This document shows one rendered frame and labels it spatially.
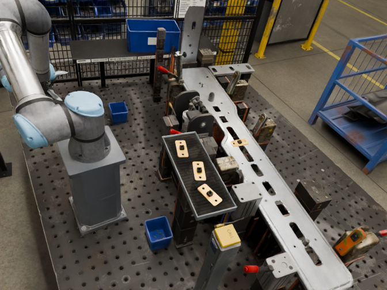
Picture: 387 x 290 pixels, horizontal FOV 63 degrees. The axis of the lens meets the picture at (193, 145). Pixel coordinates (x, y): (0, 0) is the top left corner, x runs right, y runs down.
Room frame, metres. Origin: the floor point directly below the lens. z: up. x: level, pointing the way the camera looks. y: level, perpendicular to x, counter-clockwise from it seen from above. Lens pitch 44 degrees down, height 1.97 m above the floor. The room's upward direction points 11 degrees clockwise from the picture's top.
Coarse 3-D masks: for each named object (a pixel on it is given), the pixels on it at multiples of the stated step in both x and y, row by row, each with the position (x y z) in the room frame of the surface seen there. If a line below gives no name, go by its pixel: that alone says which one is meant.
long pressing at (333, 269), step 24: (192, 72) 1.63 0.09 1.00; (216, 96) 1.44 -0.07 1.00; (216, 120) 1.23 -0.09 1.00; (240, 120) 1.27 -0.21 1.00; (240, 168) 0.94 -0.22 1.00; (264, 168) 0.96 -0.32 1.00; (264, 192) 0.83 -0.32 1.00; (288, 192) 0.85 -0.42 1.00; (264, 216) 0.71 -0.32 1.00; (288, 216) 0.73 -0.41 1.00; (288, 240) 0.63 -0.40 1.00; (312, 240) 0.65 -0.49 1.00; (312, 264) 0.55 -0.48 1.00; (336, 264) 0.57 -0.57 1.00; (312, 288) 0.47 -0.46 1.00; (336, 288) 0.49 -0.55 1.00
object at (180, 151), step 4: (176, 140) 0.86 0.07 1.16; (180, 140) 0.86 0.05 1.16; (184, 140) 0.86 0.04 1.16; (176, 144) 0.83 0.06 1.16; (180, 144) 0.84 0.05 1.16; (184, 144) 0.84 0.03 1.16; (180, 148) 0.81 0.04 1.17; (184, 148) 0.82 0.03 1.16; (180, 152) 0.80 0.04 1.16; (184, 152) 0.80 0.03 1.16; (180, 156) 0.78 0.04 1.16; (184, 156) 0.78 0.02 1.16
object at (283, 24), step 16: (288, 0) 4.17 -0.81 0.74; (304, 0) 4.37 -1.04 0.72; (320, 0) 4.54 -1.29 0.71; (272, 16) 4.02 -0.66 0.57; (288, 16) 4.24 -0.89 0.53; (304, 16) 4.44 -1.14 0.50; (320, 16) 4.58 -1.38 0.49; (272, 32) 4.12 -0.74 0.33; (288, 32) 4.31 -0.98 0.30; (304, 32) 4.52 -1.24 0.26; (304, 48) 4.57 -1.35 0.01
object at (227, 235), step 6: (216, 228) 0.52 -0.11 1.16; (222, 228) 0.52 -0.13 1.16; (228, 228) 0.53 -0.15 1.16; (216, 234) 0.50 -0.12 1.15; (222, 234) 0.50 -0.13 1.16; (228, 234) 0.51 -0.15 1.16; (234, 234) 0.51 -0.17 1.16; (222, 240) 0.48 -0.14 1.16; (228, 240) 0.49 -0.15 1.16; (234, 240) 0.49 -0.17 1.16; (222, 246) 0.47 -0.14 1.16
